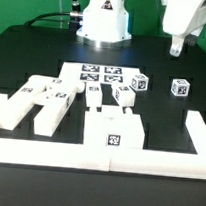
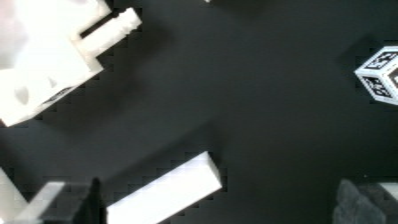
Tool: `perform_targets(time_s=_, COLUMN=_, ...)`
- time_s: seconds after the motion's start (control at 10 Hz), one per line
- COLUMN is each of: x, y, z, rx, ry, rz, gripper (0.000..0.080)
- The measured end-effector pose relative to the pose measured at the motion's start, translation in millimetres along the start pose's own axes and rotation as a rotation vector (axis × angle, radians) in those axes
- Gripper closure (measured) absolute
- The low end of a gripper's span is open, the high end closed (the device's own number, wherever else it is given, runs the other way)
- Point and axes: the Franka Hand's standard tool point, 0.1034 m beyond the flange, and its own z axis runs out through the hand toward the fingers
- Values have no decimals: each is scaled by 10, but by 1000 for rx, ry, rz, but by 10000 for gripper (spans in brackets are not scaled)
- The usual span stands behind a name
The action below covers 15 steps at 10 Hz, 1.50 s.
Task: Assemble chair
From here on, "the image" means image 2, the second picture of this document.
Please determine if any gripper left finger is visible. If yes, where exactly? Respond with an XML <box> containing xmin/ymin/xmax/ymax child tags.
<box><xmin>13</xmin><ymin>177</ymin><xmax>103</xmax><ymax>224</ymax></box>

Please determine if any white marker cube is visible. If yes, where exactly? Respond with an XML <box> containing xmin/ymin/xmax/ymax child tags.
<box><xmin>354</xmin><ymin>46</ymin><xmax>398</xmax><ymax>105</ymax></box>

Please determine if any white chair seat piece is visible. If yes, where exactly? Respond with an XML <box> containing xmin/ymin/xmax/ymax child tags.
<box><xmin>0</xmin><ymin>0</ymin><xmax>143</xmax><ymax>126</ymax></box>

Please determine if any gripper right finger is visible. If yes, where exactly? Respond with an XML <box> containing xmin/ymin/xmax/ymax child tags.
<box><xmin>333</xmin><ymin>179</ymin><xmax>398</xmax><ymax>224</ymax></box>

